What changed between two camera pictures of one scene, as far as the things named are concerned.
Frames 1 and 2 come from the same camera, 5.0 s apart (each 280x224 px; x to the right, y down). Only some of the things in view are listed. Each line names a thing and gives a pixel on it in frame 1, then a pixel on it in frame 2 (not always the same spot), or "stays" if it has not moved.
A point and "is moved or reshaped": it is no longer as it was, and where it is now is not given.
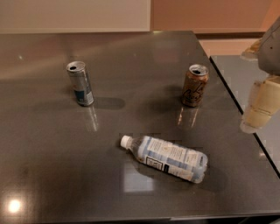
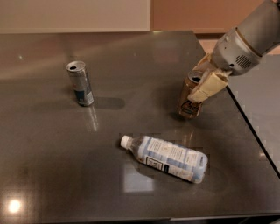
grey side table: [240, 75] stays
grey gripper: [270, 53] → [232, 52]
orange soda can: [196, 79] is moved or reshaped
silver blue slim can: [80, 82] stays
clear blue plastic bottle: [168, 157] stays
